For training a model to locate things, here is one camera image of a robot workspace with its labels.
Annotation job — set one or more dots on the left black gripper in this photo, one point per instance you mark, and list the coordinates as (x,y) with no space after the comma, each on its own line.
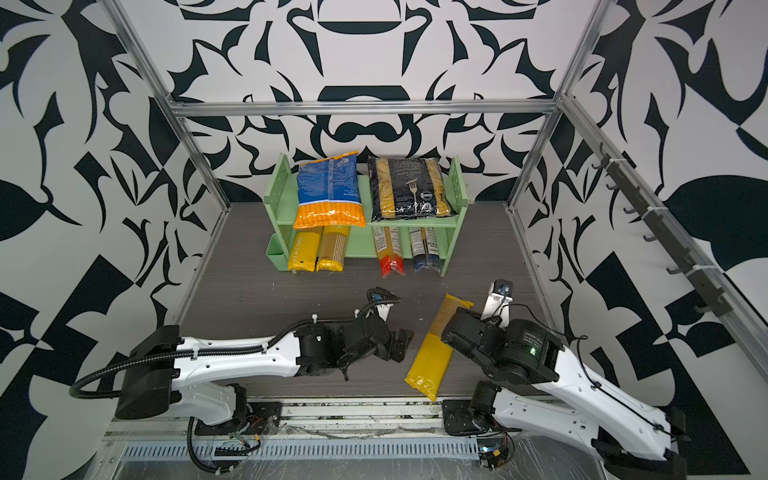
(388,353)

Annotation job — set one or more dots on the brown cardboard pasta box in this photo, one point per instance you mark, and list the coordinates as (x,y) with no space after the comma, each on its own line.
(432,360)

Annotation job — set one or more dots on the grey blue spaghetti pack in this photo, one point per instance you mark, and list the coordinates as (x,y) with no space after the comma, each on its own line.
(424,249)

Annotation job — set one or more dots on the red spaghetti pack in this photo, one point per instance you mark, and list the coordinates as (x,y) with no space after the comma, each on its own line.
(388,250)

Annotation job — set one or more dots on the yellow Pastatime spaghetti bag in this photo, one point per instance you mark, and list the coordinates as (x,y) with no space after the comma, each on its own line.
(332,248)

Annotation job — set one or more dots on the black penne pasta bag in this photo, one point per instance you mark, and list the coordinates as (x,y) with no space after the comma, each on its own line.
(407,188)

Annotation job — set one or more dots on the blue orange pasta bag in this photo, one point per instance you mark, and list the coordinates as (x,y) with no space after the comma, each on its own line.
(328,193)

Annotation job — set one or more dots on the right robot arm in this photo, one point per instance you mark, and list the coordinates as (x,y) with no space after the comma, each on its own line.
(536,384)

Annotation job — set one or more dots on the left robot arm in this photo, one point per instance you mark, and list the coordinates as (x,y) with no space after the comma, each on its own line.
(171,375)

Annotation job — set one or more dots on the green two-tier shelf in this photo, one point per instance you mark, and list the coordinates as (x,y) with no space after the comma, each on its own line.
(281,204)

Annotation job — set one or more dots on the small electronics board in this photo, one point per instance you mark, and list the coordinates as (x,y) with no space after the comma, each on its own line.
(494,452)

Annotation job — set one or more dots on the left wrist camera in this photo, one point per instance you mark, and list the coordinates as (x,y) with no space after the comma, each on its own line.
(380,302)

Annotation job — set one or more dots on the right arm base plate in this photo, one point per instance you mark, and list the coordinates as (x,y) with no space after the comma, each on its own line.
(459,417)

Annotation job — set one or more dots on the white cable duct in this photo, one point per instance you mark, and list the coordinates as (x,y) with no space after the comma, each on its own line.
(323,449)

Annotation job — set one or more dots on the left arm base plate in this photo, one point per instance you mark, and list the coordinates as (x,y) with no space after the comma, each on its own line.
(259,418)

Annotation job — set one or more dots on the wall hook rail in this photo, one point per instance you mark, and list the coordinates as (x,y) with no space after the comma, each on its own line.
(666,230)

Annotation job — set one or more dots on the aluminium frame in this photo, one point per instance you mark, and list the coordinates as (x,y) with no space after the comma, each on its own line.
(744,324)

